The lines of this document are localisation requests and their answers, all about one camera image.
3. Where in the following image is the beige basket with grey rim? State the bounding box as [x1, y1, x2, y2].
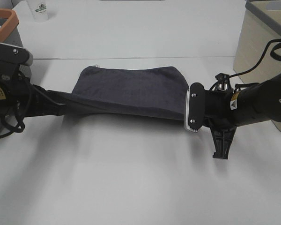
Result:
[233, 0, 281, 131]

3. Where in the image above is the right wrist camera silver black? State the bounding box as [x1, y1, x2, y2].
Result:
[184, 82, 205, 133]

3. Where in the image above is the dark grey towel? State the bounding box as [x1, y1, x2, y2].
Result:
[49, 66, 189, 120]

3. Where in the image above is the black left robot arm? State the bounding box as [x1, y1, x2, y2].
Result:
[0, 72, 67, 139]

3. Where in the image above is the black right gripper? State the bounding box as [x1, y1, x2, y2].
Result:
[203, 73, 237, 159]

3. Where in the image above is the white paper cup green logo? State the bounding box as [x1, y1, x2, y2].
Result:
[26, 0, 48, 23]

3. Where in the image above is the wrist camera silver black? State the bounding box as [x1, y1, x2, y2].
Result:
[184, 82, 205, 133]
[0, 43, 33, 81]

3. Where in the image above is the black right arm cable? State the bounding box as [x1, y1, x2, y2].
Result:
[228, 35, 281, 91]

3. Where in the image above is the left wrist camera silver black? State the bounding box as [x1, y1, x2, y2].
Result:
[0, 43, 33, 81]

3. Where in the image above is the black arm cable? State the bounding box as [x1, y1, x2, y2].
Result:
[228, 35, 281, 91]
[0, 70, 33, 141]

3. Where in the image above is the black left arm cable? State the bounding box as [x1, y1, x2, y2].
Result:
[0, 70, 33, 141]

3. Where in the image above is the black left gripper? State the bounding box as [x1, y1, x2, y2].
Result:
[18, 84, 67, 118]

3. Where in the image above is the grey perforated basket orange rim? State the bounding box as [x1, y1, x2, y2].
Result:
[0, 8, 33, 78]

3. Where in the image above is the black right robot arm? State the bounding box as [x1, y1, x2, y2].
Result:
[203, 73, 281, 159]

